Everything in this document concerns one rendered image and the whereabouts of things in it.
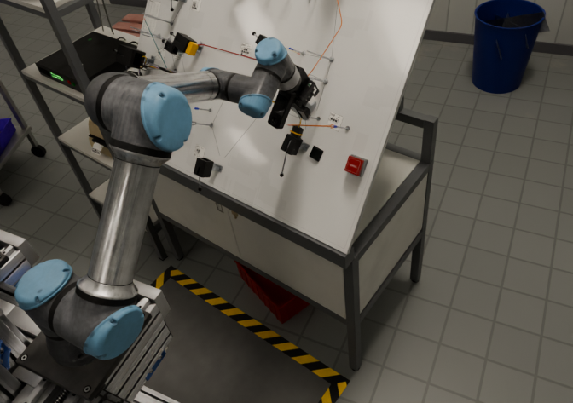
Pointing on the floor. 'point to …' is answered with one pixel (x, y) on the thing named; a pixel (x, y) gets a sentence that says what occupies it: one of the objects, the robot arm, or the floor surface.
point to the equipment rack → (48, 6)
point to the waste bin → (505, 43)
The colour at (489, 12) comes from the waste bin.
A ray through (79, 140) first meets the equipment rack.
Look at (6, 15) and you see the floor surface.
